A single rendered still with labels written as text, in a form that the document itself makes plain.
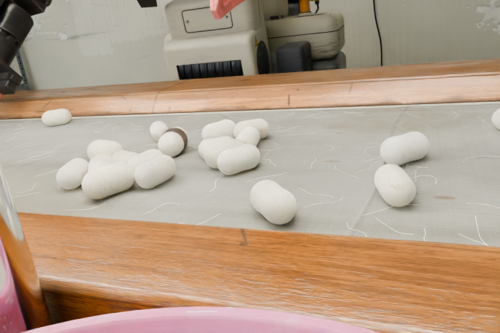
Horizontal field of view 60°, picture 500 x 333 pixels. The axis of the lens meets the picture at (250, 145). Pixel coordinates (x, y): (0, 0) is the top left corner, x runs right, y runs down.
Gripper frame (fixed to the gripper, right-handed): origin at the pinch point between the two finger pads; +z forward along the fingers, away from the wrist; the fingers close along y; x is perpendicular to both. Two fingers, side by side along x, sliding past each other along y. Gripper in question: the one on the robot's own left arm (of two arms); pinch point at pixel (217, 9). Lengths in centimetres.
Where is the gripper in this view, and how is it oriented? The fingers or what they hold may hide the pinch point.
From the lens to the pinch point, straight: 48.9
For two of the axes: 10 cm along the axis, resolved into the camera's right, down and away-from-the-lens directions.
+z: -1.8, 8.6, -4.7
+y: 9.3, -0.1, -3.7
